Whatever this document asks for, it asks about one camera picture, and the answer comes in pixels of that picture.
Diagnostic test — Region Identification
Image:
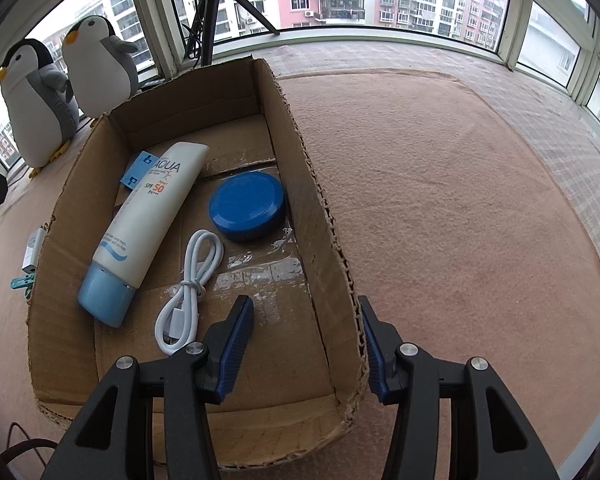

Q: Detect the white power adapter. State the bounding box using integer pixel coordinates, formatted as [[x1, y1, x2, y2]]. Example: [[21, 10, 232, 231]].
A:
[[21, 227, 47, 271]]

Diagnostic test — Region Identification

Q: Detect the white window frame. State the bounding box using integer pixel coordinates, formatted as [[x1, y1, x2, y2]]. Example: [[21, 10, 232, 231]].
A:
[[0, 0, 600, 126]]

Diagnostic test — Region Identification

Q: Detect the large penguin plush toy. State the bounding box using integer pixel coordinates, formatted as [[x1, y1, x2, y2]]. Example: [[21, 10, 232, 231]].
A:
[[0, 38, 81, 178]]

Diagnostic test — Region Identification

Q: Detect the teal clothes peg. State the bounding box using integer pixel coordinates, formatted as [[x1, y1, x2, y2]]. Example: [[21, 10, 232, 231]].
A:
[[10, 272, 37, 303]]

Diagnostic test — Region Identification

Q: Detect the white sunscreen tube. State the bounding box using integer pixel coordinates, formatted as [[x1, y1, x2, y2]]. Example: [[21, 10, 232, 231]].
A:
[[77, 141, 211, 328]]

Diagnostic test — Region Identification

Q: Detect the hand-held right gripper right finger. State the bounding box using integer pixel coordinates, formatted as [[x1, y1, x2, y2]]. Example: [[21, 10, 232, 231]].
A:
[[357, 295, 561, 480]]

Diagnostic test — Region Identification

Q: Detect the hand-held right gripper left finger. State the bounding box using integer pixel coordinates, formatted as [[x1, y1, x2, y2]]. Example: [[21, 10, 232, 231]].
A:
[[40, 295, 255, 480]]

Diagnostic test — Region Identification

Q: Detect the blue phone stand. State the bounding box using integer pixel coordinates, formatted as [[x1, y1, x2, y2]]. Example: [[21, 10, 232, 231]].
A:
[[120, 150, 153, 192]]

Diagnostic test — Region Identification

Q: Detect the thin black cable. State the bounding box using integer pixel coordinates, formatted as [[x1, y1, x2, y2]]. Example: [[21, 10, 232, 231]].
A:
[[2, 422, 61, 466]]

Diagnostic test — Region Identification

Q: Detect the black ring light cable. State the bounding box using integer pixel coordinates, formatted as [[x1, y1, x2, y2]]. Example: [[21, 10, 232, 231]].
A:
[[140, 5, 206, 92]]

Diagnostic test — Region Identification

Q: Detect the black tripod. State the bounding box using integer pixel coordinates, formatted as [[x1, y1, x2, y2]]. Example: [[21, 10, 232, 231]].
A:
[[182, 0, 281, 68]]

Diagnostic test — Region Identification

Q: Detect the white cable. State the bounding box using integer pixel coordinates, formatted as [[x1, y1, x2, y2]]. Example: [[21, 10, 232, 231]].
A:
[[156, 229, 226, 357]]

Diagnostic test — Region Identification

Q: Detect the brown blanket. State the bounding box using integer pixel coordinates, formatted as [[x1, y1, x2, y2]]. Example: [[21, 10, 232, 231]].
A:
[[0, 67, 600, 480]]

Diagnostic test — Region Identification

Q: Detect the cardboard box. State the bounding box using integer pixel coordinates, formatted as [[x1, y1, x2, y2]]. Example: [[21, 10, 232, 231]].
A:
[[27, 56, 371, 471]]

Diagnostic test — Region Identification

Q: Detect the checkered mat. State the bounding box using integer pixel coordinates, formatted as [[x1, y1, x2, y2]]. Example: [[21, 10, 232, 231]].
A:
[[220, 42, 600, 241]]

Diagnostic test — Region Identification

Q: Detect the small penguin plush toy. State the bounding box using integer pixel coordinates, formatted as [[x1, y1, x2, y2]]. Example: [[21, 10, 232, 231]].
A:
[[61, 15, 140, 118]]

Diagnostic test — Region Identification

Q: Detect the blue round case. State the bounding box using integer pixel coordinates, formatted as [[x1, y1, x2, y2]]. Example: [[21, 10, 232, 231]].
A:
[[208, 171, 287, 242]]

